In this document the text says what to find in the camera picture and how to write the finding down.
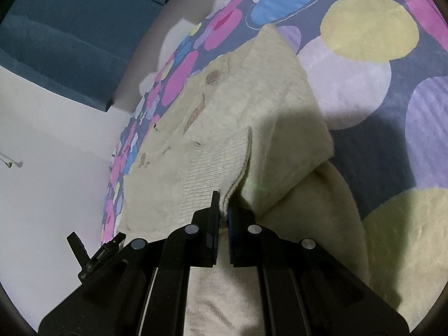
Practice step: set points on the cream knitted sweater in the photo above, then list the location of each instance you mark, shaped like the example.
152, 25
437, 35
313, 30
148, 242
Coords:
245, 112

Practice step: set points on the small wall hook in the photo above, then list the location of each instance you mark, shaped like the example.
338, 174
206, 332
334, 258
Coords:
15, 164

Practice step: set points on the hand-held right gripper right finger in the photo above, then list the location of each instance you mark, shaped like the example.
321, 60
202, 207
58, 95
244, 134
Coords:
231, 234

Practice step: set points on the blue curtain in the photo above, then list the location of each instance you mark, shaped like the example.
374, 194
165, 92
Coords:
77, 31

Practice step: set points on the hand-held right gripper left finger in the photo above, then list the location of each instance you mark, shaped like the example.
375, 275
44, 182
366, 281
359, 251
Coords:
210, 232

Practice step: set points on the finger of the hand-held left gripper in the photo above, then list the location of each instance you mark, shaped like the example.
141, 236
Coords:
105, 253
80, 252

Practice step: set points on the blanket with coloured circles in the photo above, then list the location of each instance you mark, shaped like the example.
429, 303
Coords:
350, 77

